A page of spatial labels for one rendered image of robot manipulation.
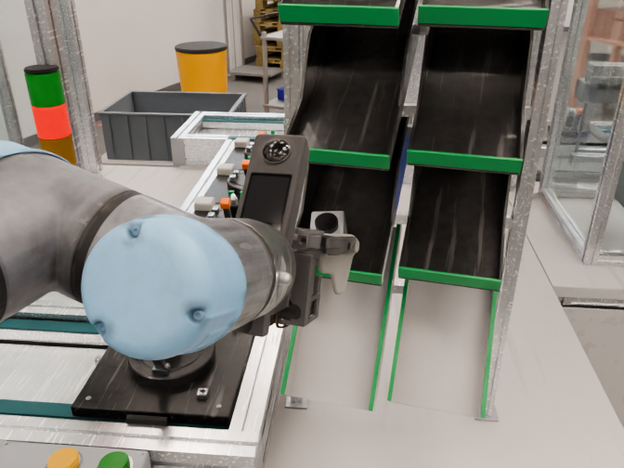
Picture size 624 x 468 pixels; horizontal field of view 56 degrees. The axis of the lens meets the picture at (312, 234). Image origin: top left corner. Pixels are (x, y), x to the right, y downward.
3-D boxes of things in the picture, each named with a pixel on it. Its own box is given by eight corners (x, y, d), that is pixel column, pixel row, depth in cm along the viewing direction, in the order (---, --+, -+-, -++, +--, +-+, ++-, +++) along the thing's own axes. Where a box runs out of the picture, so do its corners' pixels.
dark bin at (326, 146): (389, 172, 70) (388, 123, 64) (283, 162, 73) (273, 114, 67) (420, 33, 86) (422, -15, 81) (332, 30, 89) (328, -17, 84)
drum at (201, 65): (215, 135, 517) (209, 51, 484) (172, 129, 532) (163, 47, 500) (240, 122, 554) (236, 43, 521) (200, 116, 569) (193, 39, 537)
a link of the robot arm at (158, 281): (87, 187, 30) (235, 249, 28) (184, 195, 41) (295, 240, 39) (41, 328, 31) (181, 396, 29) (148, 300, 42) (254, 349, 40)
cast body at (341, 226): (345, 272, 79) (342, 240, 73) (313, 272, 79) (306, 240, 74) (347, 223, 84) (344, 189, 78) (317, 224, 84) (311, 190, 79)
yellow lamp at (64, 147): (69, 170, 94) (62, 140, 92) (38, 169, 94) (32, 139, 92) (82, 159, 98) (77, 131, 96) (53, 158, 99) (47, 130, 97)
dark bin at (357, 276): (382, 287, 77) (381, 253, 71) (286, 273, 80) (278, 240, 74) (411, 139, 94) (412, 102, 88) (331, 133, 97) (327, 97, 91)
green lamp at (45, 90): (56, 108, 89) (49, 75, 87) (24, 107, 90) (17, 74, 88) (71, 99, 94) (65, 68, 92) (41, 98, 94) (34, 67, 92)
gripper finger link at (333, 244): (326, 250, 60) (273, 250, 53) (328, 232, 60) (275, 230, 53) (367, 256, 57) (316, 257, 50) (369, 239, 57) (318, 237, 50)
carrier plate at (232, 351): (229, 427, 87) (228, 416, 86) (72, 417, 89) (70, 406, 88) (257, 330, 108) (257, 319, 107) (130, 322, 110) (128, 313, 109)
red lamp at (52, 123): (62, 139, 92) (56, 109, 89) (32, 138, 92) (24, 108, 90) (77, 130, 96) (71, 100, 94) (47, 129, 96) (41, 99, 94)
